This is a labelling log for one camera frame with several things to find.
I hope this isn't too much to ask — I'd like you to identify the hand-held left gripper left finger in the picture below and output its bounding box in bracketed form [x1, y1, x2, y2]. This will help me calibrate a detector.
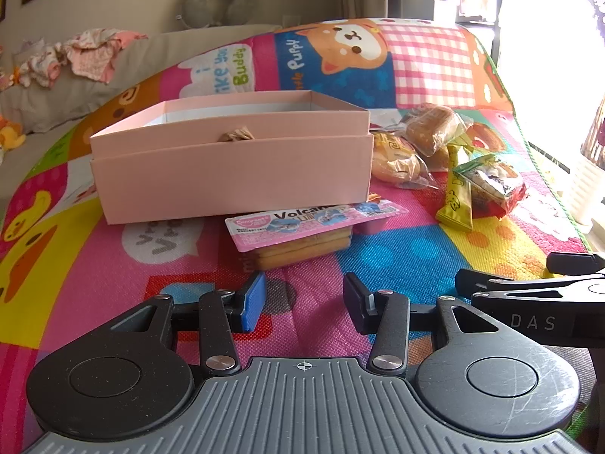
[106, 272, 268, 379]

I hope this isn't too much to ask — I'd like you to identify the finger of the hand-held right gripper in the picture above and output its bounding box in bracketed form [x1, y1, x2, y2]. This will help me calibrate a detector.
[455, 269, 537, 300]
[547, 252, 605, 276]

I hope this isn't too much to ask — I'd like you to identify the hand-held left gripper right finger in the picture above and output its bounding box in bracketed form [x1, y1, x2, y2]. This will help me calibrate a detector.
[343, 272, 503, 378]

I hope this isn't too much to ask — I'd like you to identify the yellow snack bar packet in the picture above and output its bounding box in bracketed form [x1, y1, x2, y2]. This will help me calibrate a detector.
[435, 144, 476, 232]

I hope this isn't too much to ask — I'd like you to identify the pink label biscuit pack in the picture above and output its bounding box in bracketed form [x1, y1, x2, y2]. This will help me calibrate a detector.
[224, 200, 410, 270]

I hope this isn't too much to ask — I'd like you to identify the red yellow snack ball packet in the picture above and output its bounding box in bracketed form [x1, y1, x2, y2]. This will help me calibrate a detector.
[453, 157, 527, 218]

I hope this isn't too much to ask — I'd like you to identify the pink cardboard box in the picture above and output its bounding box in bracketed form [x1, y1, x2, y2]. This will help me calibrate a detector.
[90, 90, 375, 224]

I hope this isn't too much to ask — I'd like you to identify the colourful cartoon play mat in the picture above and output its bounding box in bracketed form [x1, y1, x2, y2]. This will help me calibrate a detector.
[0, 18, 605, 454]

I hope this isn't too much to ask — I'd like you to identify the white ribbed container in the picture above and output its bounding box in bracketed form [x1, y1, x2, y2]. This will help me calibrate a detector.
[562, 151, 605, 228]

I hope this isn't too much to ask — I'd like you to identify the long bread roll packet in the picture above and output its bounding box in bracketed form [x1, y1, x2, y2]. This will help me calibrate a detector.
[370, 131, 438, 191]

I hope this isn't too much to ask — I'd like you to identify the brown bread clear packet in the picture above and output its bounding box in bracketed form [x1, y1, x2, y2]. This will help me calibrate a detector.
[399, 103, 473, 157]

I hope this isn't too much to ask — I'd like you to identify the yellow orange plush toy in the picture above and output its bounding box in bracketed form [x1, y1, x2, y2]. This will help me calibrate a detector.
[0, 116, 26, 152]

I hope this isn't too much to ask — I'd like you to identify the pile of pink white clothes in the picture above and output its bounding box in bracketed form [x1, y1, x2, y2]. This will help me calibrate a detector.
[0, 28, 149, 90]

